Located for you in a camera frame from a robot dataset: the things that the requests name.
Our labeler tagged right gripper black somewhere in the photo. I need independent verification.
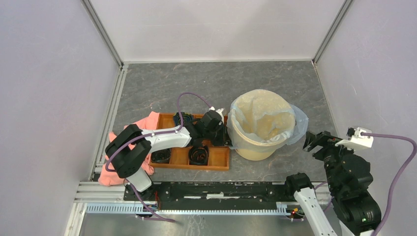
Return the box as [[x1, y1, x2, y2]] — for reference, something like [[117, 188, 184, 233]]
[[302, 127, 359, 191]]

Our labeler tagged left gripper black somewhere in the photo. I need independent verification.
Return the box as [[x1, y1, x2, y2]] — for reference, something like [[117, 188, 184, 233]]
[[204, 121, 233, 147]]

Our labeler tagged light blue plastic trash bag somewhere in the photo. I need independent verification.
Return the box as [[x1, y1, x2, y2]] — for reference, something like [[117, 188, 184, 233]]
[[226, 89, 309, 151]]

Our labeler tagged yellow round trash bin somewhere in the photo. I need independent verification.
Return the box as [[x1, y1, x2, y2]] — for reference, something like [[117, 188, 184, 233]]
[[233, 90, 296, 162]]

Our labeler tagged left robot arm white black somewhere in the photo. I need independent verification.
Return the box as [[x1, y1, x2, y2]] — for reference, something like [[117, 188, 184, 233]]
[[105, 107, 227, 201]]

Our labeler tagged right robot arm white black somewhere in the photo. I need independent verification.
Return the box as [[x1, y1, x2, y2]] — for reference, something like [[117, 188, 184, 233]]
[[284, 127, 382, 236]]

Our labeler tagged orange compartment tray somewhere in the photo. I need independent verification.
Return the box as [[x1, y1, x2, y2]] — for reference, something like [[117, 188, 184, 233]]
[[150, 110, 232, 171]]

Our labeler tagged black orange rolled belt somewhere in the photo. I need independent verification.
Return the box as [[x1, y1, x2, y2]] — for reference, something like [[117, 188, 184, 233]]
[[188, 146, 209, 166]]

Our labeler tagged black rolled belt left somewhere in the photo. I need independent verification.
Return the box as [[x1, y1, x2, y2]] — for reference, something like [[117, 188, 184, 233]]
[[151, 148, 172, 164]]

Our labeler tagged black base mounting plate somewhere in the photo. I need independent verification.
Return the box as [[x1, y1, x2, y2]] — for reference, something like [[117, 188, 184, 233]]
[[124, 181, 302, 210]]

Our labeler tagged pink cloth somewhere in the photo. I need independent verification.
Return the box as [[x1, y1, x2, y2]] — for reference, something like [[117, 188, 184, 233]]
[[98, 112, 159, 186]]

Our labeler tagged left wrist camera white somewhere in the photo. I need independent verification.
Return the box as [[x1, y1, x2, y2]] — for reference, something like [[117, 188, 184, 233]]
[[209, 106, 225, 123]]

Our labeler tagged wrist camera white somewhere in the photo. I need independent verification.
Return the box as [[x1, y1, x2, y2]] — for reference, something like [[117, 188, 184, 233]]
[[335, 127, 374, 151], [209, 106, 225, 123]]

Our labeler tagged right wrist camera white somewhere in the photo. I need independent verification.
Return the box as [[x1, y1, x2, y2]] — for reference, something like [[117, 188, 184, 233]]
[[335, 127, 374, 151]]

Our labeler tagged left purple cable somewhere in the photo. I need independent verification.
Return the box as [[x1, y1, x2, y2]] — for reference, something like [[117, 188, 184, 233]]
[[104, 92, 214, 173]]

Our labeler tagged purple cable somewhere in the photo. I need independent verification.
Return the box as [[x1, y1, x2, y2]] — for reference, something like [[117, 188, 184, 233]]
[[104, 92, 214, 173], [361, 132, 417, 236]]

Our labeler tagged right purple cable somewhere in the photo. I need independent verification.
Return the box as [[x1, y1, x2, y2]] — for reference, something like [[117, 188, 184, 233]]
[[361, 132, 417, 236]]

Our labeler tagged aluminium frame rail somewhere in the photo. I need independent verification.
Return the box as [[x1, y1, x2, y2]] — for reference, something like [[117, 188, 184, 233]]
[[75, 182, 300, 216]]

